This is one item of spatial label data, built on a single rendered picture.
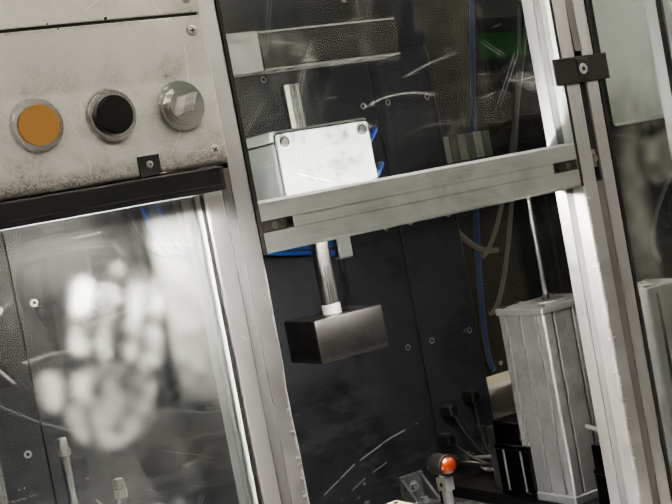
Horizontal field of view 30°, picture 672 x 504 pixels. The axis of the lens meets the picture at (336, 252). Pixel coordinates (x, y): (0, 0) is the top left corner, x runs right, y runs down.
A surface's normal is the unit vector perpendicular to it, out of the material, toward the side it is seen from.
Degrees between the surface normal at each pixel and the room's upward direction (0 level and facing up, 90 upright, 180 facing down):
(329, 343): 90
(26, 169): 90
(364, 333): 90
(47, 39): 90
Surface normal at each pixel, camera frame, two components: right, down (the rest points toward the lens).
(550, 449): -0.82, 0.18
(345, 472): 0.54, -0.06
